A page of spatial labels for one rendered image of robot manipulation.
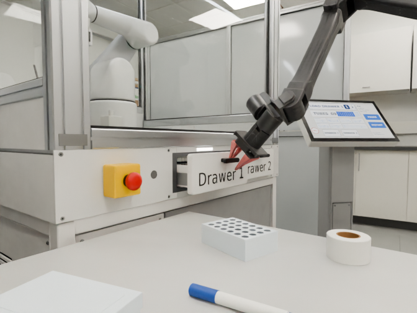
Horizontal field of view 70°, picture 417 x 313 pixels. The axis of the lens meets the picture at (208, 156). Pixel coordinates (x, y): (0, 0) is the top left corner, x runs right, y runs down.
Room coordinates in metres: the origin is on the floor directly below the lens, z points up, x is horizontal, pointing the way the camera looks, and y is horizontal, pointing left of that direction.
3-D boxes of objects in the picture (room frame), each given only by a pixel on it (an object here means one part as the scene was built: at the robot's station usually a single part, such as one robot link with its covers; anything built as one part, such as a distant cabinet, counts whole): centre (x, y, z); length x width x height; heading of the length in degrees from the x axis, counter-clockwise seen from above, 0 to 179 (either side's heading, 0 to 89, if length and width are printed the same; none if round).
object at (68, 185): (1.27, 0.36, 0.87); 1.02 x 0.95 x 0.14; 142
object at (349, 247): (0.51, -0.24, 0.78); 0.07 x 0.07 x 0.04
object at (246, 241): (0.56, -0.06, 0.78); 0.12 x 0.08 x 0.04; 38
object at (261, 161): (1.19, -0.19, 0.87); 0.29 x 0.02 x 0.11; 142
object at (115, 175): (0.67, 0.19, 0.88); 0.07 x 0.05 x 0.07; 142
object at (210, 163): (0.91, -0.04, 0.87); 0.29 x 0.02 x 0.11; 142
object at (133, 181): (0.65, 0.17, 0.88); 0.04 x 0.03 x 0.04; 142
